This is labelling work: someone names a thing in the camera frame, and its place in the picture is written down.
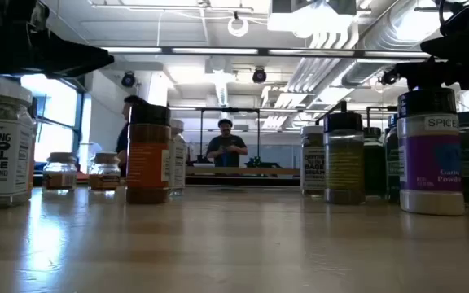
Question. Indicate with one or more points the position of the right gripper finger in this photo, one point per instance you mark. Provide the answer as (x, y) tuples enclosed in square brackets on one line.
[(430, 75)]

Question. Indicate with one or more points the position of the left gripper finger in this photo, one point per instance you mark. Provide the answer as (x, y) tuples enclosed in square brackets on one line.
[(67, 57)]

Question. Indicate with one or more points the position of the garlic powder bottle purple label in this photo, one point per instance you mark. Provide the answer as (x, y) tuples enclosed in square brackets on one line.
[(430, 163)]

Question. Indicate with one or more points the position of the small glass jar cork lid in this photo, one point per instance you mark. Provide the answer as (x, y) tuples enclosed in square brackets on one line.
[(59, 175), (104, 175)]

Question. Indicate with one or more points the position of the olive spice bottle black lid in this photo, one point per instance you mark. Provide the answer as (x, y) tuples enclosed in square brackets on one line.
[(344, 163)]

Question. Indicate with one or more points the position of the black ceiling spotlight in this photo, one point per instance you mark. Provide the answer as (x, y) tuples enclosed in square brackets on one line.
[(259, 75), (389, 78), (128, 80)]

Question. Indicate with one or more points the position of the large window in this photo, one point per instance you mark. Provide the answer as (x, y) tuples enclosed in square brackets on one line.
[(59, 106)]

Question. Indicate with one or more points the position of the person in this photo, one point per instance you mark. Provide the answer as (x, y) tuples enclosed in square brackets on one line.
[(226, 146), (121, 142)]

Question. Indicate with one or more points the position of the white ceiling pipes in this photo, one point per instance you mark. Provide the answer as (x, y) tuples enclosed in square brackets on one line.
[(320, 40)]

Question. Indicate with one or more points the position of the red notebook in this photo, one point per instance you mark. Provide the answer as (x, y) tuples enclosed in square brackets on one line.
[(82, 176)]

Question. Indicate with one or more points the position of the large silver ventilation duct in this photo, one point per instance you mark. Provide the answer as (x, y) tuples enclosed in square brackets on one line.
[(385, 32)]

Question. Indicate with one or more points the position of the small silver ventilation duct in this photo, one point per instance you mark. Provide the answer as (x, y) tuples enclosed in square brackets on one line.
[(360, 71)]

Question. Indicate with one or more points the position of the wooden shelf black metal frame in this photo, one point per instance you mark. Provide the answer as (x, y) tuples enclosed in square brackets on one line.
[(242, 171)]

